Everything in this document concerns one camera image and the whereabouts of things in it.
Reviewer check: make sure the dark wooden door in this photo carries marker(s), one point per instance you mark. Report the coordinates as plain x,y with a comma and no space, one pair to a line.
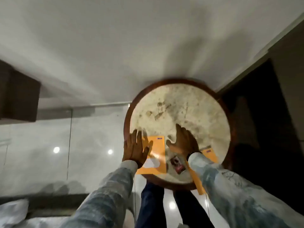
261,130

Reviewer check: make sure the person's right forearm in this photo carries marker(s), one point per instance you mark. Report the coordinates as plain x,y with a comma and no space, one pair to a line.
237,194

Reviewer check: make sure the person's right thumb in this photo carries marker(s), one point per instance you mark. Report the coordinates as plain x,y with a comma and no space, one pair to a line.
171,144

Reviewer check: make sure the person's right hand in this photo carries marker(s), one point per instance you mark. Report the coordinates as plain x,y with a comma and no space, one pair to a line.
185,144

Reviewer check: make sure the person's leg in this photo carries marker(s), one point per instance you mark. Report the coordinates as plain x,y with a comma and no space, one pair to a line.
150,206
190,211

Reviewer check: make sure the white pillow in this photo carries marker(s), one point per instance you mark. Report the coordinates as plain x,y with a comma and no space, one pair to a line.
13,211

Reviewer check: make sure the grey pen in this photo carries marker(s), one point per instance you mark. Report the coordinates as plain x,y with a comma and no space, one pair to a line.
206,147

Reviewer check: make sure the person's left hand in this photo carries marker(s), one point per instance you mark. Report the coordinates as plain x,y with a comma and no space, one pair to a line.
134,151

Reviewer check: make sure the person's left forearm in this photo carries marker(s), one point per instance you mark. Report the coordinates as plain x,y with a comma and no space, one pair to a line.
106,197

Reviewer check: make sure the person's right leg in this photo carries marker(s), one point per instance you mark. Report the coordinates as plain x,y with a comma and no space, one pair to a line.
190,211

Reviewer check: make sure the person's left thumb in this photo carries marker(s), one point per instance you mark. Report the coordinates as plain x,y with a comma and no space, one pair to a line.
149,146

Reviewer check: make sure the small printed card packet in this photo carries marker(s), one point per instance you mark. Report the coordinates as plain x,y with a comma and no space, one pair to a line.
177,164

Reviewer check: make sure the orange envelope with white label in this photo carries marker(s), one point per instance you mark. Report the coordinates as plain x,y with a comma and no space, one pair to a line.
158,161

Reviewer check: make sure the round wooden-rimmed marble table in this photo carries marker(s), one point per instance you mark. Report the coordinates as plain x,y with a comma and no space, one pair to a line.
190,109

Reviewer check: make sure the orange paper envelope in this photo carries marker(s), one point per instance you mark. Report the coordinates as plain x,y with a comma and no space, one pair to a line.
196,182

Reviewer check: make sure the person's left leg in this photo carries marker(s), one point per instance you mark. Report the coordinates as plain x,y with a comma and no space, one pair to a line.
150,206

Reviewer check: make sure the dark brown wooden cabinet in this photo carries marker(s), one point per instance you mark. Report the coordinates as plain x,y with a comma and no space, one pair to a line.
19,94

